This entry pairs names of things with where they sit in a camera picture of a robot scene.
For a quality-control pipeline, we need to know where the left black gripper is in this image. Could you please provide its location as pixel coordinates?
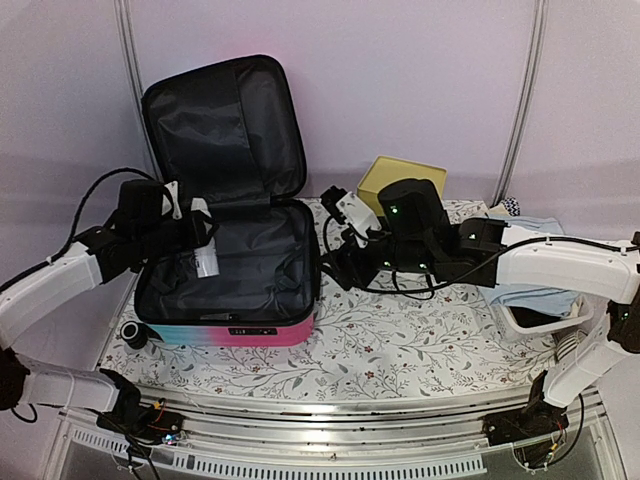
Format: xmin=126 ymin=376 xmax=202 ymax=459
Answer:
xmin=136 ymin=208 xmax=218 ymax=259

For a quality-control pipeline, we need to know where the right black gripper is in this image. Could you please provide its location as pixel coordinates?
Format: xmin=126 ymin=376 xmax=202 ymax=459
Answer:
xmin=315 ymin=215 xmax=438 ymax=289

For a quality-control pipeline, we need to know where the white plastic bottle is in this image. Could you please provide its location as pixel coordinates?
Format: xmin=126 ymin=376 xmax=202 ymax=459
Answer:
xmin=191 ymin=198 xmax=219 ymax=278

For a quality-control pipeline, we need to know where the pink and teal kids suitcase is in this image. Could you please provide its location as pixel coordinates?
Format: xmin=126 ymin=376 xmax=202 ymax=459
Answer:
xmin=134 ymin=54 xmax=321 ymax=347

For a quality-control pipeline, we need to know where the yellow and white storage box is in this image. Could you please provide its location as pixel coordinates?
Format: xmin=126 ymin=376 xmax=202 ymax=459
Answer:
xmin=357 ymin=156 xmax=448 ymax=200

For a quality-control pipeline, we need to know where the black garment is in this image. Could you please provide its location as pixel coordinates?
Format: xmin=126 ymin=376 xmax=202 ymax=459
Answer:
xmin=509 ymin=307 xmax=563 ymax=329

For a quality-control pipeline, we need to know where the pale blue garment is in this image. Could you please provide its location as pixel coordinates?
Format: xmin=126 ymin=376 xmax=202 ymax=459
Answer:
xmin=478 ymin=213 xmax=579 ymax=318

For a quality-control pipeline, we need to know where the white plastic mesh basket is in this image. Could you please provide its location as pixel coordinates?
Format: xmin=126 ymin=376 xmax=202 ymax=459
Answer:
xmin=491 ymin=295 xmax=594 ymax=341

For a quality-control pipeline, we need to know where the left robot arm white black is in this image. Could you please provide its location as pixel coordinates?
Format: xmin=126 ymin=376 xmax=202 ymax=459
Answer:
xmin=1 ymin=179 xmax=218 ymax=434

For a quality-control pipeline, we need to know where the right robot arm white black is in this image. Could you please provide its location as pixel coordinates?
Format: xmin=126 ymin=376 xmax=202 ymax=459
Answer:
xmin=321 ymin=179 xmax=639 ymax=443

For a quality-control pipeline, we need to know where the floral white tablecloth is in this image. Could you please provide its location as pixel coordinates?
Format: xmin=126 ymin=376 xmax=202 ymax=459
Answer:
xmin=94 ymin=197 xmax=561 ymax=401

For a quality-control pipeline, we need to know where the black white patterned cloth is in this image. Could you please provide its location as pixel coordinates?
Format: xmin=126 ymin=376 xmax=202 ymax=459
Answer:
xmin=500 ymin=197 xmax=521 ymax=217

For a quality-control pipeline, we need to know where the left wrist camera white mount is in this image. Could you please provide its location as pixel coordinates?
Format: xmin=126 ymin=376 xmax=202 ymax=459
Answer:
xmin=161 ymin=181 xmax=182 ymax=220

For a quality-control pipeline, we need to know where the aluminium front rail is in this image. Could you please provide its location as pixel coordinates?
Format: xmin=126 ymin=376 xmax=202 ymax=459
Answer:
xmin=57 ymin=384 xmax=606 ymax=476

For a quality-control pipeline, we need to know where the right metal wall post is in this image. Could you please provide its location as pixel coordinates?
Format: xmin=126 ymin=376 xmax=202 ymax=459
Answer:
xmin=492 ymin=0 xmax=549 ymax=206

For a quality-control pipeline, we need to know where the metal wall post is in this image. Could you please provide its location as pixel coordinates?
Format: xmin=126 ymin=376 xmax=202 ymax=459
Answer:
xmin=113 ymin=0 xmax=144 ymax=101
xmin=492 ymin=0 xmax=549 ymax=206

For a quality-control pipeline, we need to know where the left metal wall post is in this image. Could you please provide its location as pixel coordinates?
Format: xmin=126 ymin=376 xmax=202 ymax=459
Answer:
xmin=113 ymin=0 xmax=144 ymax=101

